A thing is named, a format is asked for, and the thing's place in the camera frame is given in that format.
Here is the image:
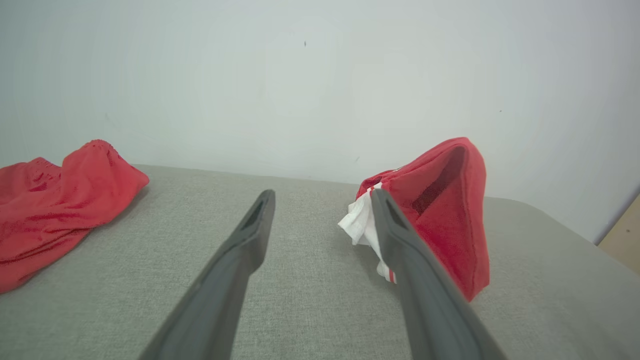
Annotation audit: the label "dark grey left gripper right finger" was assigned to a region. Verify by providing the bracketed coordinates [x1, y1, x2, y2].
[370, 188, 507, 360]

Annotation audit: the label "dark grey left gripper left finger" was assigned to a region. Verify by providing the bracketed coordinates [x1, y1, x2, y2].
[139, 189, 276, 360]

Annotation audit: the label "red Bulls 23 jersey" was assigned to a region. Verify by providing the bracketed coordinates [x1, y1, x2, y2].
[338, 137, 491, 303]

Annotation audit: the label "red shorts with white trim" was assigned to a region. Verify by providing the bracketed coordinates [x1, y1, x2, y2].
[0, 139, 150, 295]

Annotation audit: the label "light wooden board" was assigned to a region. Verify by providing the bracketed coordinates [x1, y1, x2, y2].
[598, 194, 640, 275]

